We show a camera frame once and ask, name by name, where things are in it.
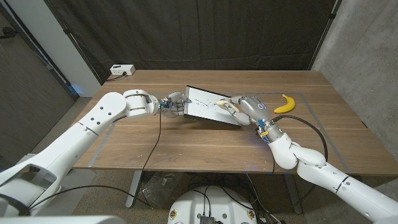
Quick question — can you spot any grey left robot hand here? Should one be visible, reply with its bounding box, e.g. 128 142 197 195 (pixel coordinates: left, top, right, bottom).
160 91 193 118

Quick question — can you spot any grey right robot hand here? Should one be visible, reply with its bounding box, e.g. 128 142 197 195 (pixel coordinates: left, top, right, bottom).
224 95 284 142

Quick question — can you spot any small whiteboard with black frame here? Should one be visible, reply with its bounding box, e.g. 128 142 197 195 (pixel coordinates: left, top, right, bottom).
183 85 243 127

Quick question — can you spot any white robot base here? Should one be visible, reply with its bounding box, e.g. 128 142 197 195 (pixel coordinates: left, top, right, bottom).
167 185 258 224

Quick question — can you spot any yellow toy banana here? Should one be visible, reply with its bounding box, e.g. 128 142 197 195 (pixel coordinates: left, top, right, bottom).
274 93 296 114

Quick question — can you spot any white power strip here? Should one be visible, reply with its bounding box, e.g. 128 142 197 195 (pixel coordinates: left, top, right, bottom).
109 63 136 77

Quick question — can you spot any black backdrop curtain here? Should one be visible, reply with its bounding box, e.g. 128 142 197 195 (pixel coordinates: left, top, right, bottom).
43 0 343 85

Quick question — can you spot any clear plastic bag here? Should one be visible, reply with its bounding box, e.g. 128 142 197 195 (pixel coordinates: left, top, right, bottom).
138 170 183 208

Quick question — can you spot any grey table leg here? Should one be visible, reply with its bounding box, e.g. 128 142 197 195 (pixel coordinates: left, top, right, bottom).
283 174 304 215

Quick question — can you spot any white table leg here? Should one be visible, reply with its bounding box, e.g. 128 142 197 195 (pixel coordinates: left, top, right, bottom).
125 170 144 208

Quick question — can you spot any black backdrop pole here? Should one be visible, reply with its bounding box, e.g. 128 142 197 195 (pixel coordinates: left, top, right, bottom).
307 0 343 71
43 0 104 85

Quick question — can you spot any grey port box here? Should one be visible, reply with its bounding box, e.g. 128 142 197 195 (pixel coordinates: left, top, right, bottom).
198 214 217 224

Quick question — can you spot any white robot chest shell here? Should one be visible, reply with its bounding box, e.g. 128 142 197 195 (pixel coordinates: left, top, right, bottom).
0 215 127 224

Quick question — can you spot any thin black left wrist cable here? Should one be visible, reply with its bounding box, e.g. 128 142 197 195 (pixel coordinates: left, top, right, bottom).
136 107 163 206

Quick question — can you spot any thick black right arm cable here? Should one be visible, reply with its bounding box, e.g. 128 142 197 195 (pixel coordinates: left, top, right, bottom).
272 114 329 162

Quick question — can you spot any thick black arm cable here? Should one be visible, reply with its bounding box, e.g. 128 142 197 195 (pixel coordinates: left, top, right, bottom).
272 114 329 162
27 184 150 210

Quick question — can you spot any black power strip cable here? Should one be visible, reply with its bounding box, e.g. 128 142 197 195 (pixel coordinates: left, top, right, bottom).
105 72 127 82

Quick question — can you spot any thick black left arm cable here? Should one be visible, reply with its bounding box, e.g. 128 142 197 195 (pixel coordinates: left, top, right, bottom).
27 184 150 210

